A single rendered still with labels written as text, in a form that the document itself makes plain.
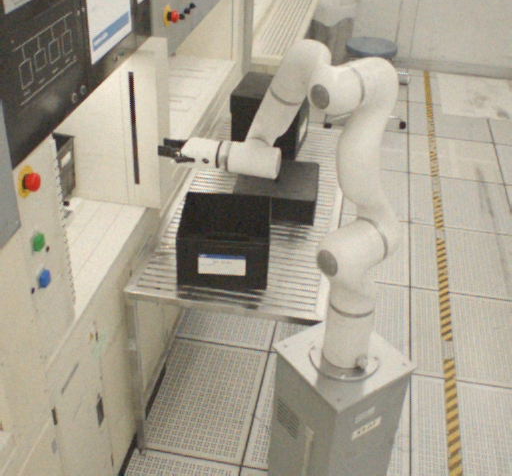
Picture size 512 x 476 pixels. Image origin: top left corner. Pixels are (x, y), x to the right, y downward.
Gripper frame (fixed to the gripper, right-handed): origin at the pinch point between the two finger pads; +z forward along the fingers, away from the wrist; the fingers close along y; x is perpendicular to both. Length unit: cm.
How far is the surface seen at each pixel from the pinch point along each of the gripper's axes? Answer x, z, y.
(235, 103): -21, 2, 84
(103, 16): 37.3, 12.9, -7.2
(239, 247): -27.3, -22.2, -3.0
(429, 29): -82, -77, 432
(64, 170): -14.8, 34.8, 3.6
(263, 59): -36, 12, 179
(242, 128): -32, -1, 84
